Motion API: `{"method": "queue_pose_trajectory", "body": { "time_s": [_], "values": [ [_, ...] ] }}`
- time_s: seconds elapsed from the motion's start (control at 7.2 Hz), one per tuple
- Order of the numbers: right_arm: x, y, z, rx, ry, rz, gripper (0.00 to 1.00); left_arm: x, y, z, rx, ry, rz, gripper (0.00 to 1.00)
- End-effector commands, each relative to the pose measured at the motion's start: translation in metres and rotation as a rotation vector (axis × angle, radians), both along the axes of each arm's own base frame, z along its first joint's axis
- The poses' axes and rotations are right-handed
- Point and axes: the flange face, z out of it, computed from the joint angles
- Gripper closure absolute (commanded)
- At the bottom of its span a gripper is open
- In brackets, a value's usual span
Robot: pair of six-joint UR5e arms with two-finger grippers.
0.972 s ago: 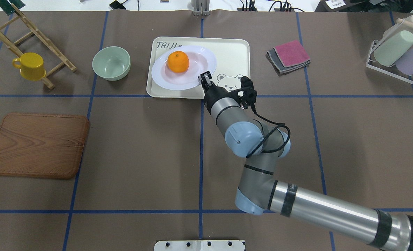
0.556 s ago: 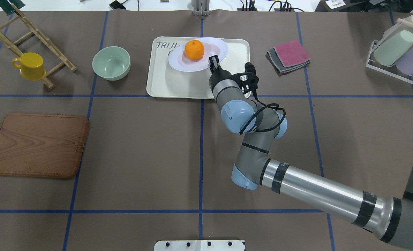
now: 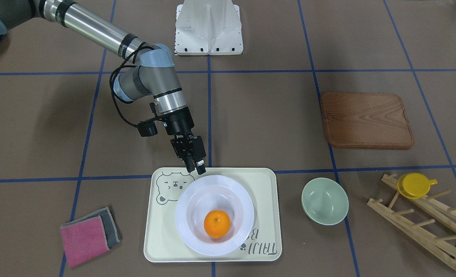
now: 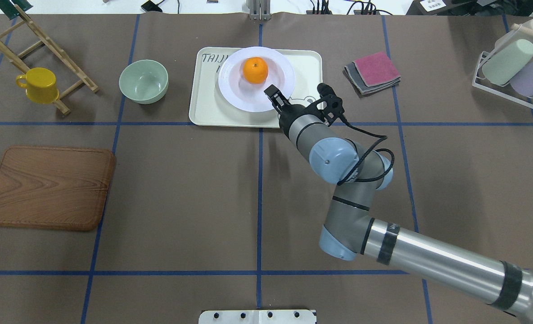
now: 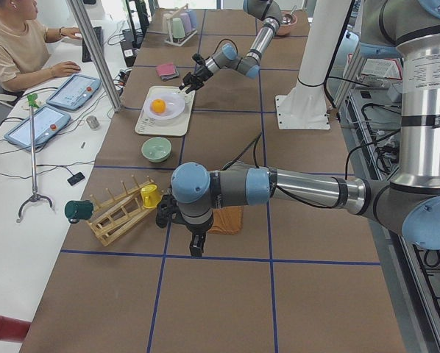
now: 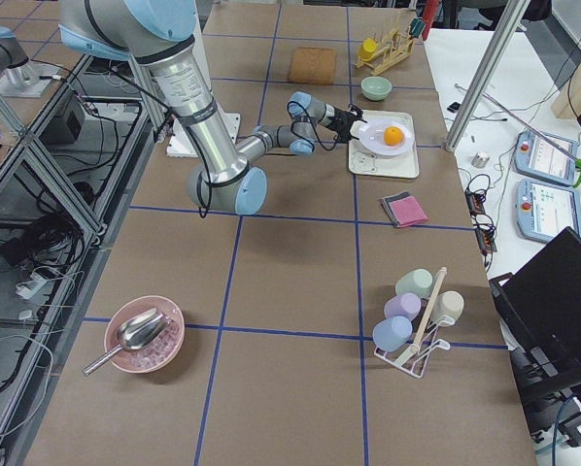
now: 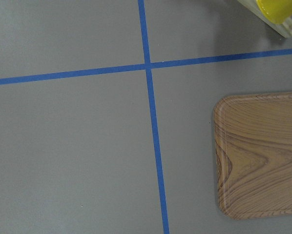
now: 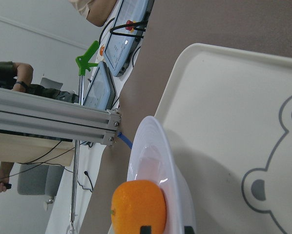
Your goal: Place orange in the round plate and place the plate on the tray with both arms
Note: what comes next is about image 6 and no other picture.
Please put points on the wooden cutting board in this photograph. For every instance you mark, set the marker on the wooden cutting board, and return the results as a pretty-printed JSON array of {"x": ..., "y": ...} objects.
[{"x": 314, "y": 66}]

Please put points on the lower teach pendant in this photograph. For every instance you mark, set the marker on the lower teach pendant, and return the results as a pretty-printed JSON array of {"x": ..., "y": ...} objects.
[{"x": 544, "y": 210}]

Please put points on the grey folded cloth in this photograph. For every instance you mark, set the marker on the grey folded cloth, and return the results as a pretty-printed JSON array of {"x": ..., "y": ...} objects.
[{"x": 396, "y": 208}]

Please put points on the yellow cup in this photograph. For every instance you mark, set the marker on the yellow cup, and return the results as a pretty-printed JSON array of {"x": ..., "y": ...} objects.
[{"x": 367, "y": 49}]

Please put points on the white round plate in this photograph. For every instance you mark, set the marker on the white round plate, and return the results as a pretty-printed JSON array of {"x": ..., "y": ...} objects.
[{"x": 371, "y": 136}]

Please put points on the pink folded cloth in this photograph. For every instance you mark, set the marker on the pink folded cloth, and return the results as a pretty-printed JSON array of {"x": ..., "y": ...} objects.
[{"x": 417, "y": 214}]

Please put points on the cream bear tray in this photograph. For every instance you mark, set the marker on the cream bear tray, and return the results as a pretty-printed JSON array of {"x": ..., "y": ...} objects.
[{"x": 362, "y": 161}]

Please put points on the wooden rack handle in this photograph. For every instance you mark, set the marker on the wooden rack handle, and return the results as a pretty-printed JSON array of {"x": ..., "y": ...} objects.
[{"x": 439, "y": 279}]

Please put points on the purple plastic cup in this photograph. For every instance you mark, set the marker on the purple plastic cup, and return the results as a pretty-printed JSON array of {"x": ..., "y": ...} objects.
[{"x": 406, "y": 304}]

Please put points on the green bowl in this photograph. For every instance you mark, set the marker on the green bowl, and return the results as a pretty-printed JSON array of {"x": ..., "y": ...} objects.
[{"x": 375, "y": 88}]

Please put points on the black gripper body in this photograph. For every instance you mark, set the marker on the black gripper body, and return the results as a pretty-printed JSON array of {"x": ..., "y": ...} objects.
[{"x": 339, "y": 121}]

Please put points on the wooden dish rack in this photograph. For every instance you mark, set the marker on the wooden dish rack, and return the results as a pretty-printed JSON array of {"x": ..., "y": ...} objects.
[{"x": 393, "y": 47}]

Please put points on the aluminium frame post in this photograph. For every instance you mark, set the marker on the aluminium frame post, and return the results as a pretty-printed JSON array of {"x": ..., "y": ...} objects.
[{"x": 507, "y": 25}]

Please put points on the orange fruit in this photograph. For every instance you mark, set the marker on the orange fruit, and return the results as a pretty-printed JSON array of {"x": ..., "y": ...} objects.
[{"x": 393, "y": 136}]

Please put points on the pink bowl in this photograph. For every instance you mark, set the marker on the pink bowl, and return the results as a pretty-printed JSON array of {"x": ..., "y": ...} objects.
[{"x": 155, "y": 344}]

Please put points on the white wire cup rack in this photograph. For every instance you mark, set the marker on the white wire cup rack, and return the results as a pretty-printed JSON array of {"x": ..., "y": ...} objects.
[{"x": 411, "y": 361}]

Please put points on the upper teach pendant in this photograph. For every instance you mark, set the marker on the upper teach pendant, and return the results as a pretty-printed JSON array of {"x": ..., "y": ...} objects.
[{"x": 537, "y": 158}]

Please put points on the green plastic cup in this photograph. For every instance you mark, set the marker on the green plastic cup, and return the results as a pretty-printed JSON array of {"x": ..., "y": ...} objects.
[{"x": 418, "y": 282}]

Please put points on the teach pendant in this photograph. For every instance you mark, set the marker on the teach pendant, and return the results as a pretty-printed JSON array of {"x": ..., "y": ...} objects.
[
  {"x": 544, "y": 210},
  {"x": 537, "y": 158}
]

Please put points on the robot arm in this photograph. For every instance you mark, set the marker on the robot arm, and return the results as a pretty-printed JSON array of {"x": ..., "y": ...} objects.
[
  {"x": 301, "y": 137},
  {"x": 159, "y": 36}
]

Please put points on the black laptop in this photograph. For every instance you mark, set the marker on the black laptop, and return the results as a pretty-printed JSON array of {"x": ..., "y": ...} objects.
[{"x": 541, "y": 304}]

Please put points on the beige plastic cup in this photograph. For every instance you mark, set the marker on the beige plastic cup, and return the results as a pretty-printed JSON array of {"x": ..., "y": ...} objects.
[{"x": 449, "y": 303}]

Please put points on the blue plastic cup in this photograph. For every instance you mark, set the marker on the blue plastic cup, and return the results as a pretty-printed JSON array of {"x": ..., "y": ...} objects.
[{"x": 391, "y": 333}]

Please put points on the metal scoop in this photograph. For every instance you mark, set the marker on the metal scoop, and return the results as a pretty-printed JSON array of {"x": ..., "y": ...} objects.
[{"x": 134, "y": 334}]

